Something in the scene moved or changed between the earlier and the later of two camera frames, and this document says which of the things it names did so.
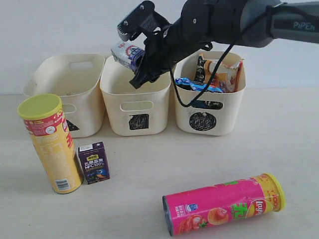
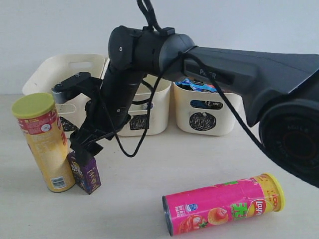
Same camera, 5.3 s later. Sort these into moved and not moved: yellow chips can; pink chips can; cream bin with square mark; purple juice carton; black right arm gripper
Moved: yellow chips can; purple juice carton; black right arm gripper
Not moved: cream bin with square mark; pink chips can
